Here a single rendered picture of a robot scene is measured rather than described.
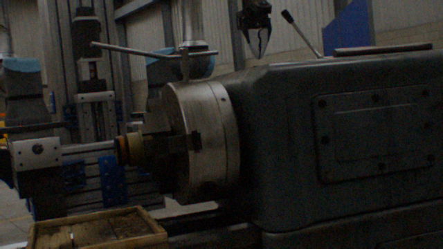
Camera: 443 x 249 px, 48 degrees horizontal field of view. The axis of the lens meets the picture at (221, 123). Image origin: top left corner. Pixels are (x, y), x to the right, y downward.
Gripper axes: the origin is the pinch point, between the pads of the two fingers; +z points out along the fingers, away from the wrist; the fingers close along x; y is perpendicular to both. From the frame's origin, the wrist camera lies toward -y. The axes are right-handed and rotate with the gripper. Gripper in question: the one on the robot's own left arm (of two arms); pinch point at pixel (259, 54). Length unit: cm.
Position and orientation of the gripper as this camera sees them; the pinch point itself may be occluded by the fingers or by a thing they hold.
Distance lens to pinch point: 150.1
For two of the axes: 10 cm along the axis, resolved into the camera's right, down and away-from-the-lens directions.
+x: -9.4, 1.1, -3.1
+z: 1.0, 9.9, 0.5
